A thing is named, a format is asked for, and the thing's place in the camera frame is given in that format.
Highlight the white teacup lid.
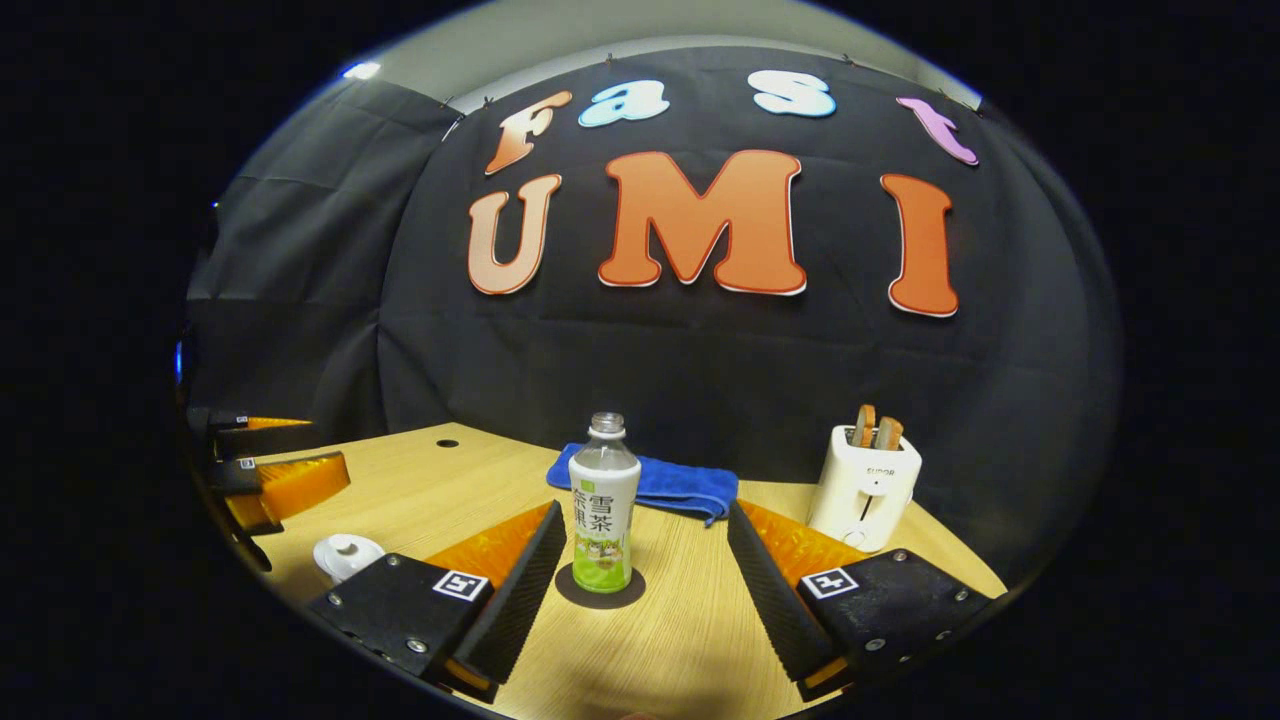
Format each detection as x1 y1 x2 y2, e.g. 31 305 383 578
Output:
316 533 386 573

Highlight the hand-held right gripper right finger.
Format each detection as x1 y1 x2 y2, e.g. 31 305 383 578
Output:
727 498 996 701

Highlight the dark round coaster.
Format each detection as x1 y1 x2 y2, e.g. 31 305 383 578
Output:
555 562 647 610

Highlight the black backdrop cloth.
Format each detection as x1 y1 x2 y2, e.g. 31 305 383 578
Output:
183 45 1121 591

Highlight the clear water bottle white label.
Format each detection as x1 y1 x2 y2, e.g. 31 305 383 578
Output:
568 412 642 594

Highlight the white toaster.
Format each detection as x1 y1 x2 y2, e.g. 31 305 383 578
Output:
806 425 923 553

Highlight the blue towel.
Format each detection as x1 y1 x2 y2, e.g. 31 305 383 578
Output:
546 443 741 528

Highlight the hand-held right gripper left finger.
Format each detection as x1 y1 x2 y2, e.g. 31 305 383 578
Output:
307 500 568 704

